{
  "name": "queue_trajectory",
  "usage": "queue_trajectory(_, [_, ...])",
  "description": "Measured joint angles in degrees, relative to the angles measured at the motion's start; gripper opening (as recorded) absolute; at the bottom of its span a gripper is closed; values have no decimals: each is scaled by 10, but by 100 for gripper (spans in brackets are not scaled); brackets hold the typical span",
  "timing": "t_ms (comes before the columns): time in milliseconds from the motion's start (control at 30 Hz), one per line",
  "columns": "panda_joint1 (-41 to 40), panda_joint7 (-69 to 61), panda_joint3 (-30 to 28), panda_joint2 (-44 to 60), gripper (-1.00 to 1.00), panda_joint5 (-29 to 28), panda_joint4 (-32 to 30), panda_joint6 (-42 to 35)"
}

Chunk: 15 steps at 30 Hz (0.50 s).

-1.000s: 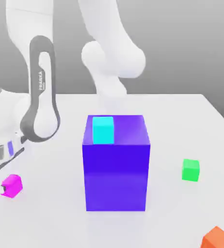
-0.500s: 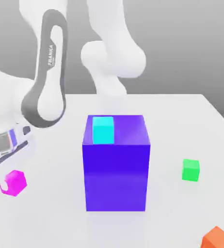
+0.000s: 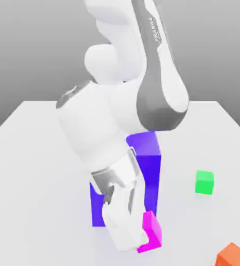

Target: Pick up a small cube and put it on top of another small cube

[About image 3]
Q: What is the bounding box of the small green cube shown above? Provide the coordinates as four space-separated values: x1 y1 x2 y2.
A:
194 170 215 195

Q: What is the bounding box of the small magenta cube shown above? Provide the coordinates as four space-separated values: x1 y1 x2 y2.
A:
136 210 163 254

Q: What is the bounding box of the large orange box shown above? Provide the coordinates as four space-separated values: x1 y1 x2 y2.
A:
215 242 240 266

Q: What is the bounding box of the large purple box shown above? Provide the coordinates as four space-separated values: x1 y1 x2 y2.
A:
89 130 162 228

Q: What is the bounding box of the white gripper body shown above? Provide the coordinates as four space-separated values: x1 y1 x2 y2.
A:
101 182 150 252

